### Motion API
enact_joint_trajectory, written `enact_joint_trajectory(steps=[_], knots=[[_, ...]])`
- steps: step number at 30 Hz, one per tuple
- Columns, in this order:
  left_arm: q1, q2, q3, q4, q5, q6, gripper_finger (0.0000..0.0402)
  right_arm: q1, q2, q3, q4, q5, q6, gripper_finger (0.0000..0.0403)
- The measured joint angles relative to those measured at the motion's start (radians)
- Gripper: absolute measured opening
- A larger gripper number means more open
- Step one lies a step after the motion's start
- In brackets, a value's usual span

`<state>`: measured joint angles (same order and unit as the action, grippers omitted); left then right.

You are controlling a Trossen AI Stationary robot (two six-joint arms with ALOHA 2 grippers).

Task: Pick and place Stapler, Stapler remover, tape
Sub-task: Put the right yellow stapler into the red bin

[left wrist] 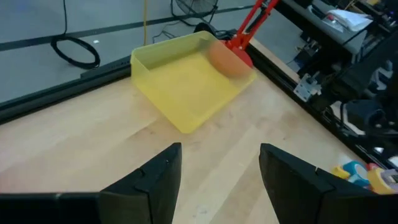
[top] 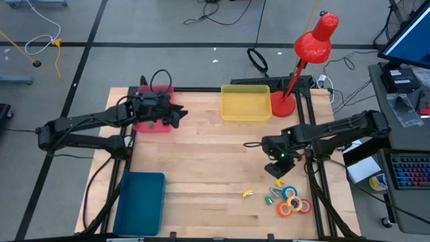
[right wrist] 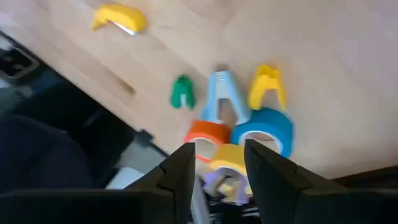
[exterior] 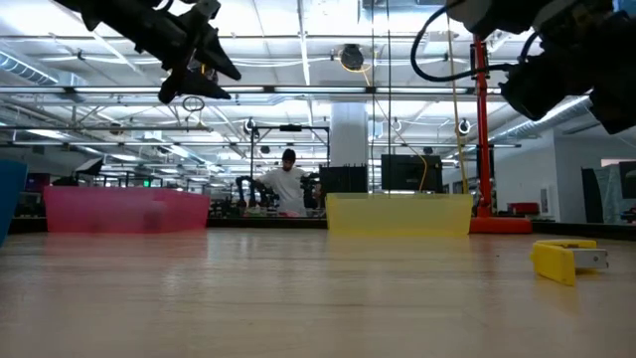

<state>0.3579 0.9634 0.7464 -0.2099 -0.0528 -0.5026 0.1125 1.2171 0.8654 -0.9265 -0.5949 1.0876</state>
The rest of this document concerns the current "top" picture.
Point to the white charger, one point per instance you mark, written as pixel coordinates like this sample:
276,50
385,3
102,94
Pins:
322,79

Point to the grey desk foot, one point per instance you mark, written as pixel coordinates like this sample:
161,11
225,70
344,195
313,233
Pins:
33,3
15,80

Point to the black table clamp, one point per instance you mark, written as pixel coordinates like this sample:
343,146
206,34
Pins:
270,237
173,236

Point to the purple staple remover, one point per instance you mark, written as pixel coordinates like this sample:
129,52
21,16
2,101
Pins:
295,202

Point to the red tool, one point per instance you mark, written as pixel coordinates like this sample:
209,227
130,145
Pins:
426,111

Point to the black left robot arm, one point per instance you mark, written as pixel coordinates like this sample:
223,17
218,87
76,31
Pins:
84,141

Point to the black floor fan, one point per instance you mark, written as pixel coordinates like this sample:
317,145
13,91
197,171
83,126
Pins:
394,23

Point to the black round puck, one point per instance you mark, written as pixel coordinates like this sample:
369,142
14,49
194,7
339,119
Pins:
37,63

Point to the black caster wheel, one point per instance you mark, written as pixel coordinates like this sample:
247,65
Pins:
387,222

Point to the yellow translucent plastic bin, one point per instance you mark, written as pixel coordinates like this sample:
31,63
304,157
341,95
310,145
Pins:
245,104

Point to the yellow tape roll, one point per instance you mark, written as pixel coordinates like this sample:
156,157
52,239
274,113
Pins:
288,203

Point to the yellow staple remover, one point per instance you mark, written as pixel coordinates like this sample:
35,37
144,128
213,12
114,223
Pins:
279,183
248,194

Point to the blue plastic bin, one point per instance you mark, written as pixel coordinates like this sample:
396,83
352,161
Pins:
139,205

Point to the pink translucent plastic bin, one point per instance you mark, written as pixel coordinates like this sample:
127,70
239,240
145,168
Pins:
161,129

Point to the red tape roll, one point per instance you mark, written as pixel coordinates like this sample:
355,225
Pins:
309,206

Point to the grey cart desk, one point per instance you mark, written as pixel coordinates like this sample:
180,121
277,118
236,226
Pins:
403,138

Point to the blue tape roll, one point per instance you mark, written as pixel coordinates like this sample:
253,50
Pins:
284,193

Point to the white box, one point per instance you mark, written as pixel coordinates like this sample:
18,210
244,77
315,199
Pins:
363,169

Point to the rainbow backlit keyboard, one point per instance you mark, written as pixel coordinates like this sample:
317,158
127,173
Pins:
411,171

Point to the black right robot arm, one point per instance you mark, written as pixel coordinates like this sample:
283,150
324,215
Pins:
336,129

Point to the black computer monitor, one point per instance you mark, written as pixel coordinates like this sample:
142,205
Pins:
410,40

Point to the light blue staple remover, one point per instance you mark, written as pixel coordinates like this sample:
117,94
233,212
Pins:
274,192

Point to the red desk lamp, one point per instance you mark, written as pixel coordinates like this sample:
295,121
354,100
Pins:
312,47

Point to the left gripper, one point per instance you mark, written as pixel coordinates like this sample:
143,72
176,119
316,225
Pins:
151,107

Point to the orange tape roll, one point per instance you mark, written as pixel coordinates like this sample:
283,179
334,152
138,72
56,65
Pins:
279,210

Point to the black mini computer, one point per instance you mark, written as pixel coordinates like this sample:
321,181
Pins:
399,80

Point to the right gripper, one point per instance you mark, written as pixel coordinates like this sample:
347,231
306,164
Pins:
279,148

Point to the clear plastic bag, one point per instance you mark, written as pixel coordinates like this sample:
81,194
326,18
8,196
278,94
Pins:
404,111

